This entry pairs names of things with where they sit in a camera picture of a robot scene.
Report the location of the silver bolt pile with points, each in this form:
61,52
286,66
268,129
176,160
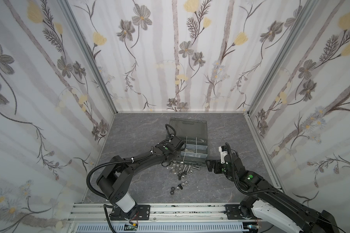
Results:
181,170

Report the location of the clear plastic organizer box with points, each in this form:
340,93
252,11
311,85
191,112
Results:
195,135

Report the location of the white slotted cable duct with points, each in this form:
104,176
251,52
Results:
190,227

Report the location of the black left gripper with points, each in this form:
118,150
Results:
178,144

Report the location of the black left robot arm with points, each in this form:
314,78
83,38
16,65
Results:
112,180

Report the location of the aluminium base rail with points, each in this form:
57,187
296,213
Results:
99,218

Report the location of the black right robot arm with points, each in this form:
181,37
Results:
264,201

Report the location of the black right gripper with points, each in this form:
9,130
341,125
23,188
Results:
215,164

